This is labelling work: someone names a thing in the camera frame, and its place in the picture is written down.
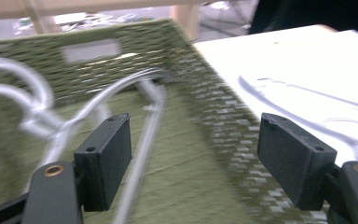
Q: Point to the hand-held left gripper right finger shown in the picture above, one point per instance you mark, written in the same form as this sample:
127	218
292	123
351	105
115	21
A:
295	161

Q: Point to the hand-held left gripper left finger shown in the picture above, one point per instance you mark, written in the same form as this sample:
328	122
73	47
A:
105	161

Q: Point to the green woven basket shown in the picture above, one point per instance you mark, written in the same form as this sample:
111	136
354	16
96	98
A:
183	186

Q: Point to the light wooden post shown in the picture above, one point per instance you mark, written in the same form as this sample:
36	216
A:
186	20

